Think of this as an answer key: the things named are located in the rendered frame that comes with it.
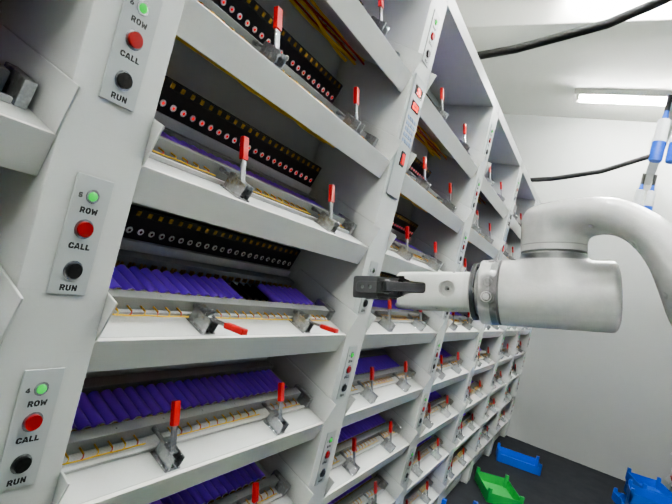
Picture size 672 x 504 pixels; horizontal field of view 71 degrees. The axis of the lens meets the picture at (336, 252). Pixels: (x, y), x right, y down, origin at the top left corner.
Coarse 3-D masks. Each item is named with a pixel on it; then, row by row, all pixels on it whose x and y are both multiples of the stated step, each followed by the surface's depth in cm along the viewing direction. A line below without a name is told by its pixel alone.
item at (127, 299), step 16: (128, 304) 60; (144, 304) 62; (160, 304) 64; (176, 304) 66; (192, 304) 69; (208, 304) 72; (224, 304) 75; (240, 304) 78; (256, 304) 82; (272, 304) 87; (288, 304) 92; (320, 320) 100
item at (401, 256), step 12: (396, 216) 153; (396, 228) 158; (408, 228) 130; (396, 240) 145; (408, 240) 130; (420, 240) 172; (396, 252) 129; (408, 252) 128; (420, 252) 152; (432, 252) 170; (384, 264) 116; (396, 264) 122; (408, 264) 128; (420, 264) 141; (432, 264) 152; (444, 264) 167; (456, 264) 165
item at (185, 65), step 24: (264, 0) 90; (288, 0) 96; (288, 24) 97; (312, 48) 105; (168, 72) 75; (192, 72) 79; (216, 72) 84; (336, 72) 115; (216, 96) 85; (240, 96) 90; (432, 96) 169; (264, 120) 97; (288, 120) 103; (288, 144) 105; (312, 144) 113; (408, 216) 173
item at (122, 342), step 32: (192, 256) 83; (320, 288) 109; (128, 320) 59; (160, 320) 64; (224, 320) 75; (256, 320) 82; (288, 320) 91; (352, 320) 104; (96, 352) 53; (128, 352) 56; (160, 352) 61; (192, 352) 66; (224, 352) 72; (256, 352) 79; (288, 352) 88
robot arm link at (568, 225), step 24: (528, 216) 58; (552, 216) 55; (576, 216) 53; (600, 216) 51; (624, 216) 49; (648, 216) 48; (528, 240) 58; (552, 240) 55; (576, 240) 55; (648, 240) 47; (648, 264) 47
